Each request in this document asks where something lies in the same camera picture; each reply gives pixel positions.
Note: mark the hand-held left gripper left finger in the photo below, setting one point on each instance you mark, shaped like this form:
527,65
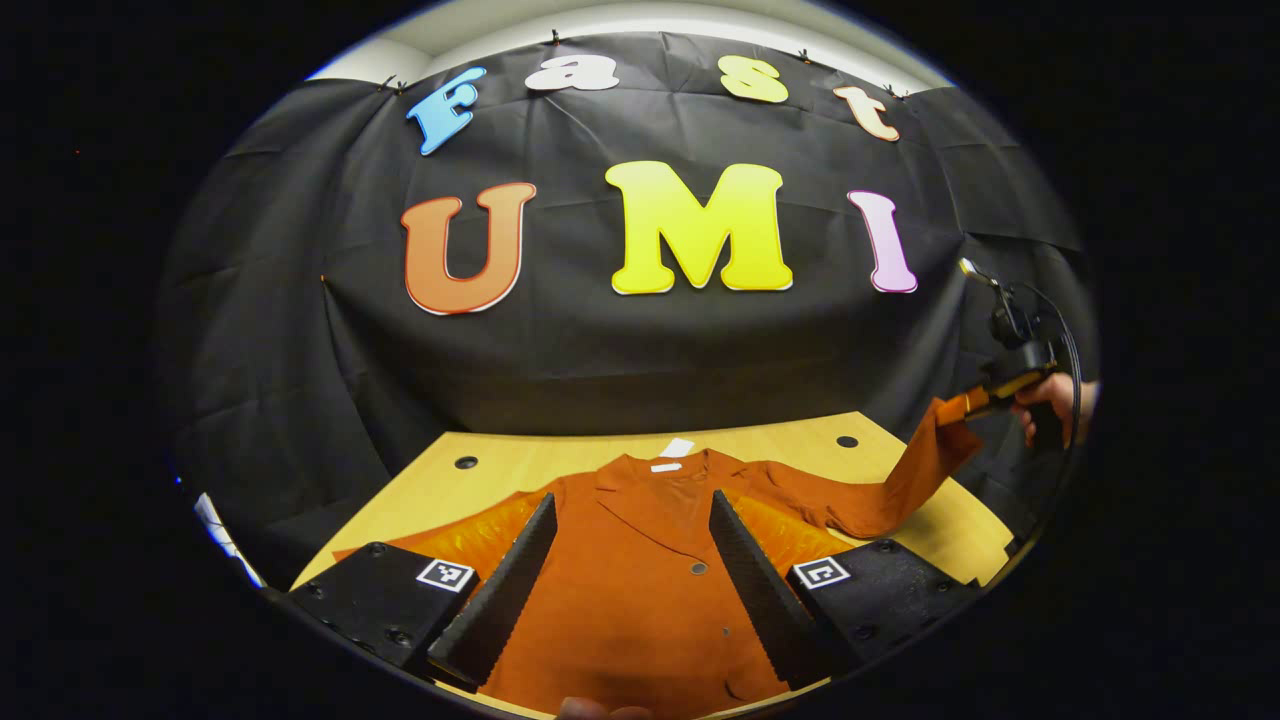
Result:
500,600

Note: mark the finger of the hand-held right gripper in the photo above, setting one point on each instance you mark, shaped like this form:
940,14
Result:
1000,392

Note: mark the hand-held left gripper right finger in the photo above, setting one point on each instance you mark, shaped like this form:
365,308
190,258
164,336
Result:
760,600

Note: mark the orange button shirt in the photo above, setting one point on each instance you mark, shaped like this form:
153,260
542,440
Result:
640,600

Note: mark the black backdrop cloth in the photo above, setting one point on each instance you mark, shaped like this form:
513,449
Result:
600,360

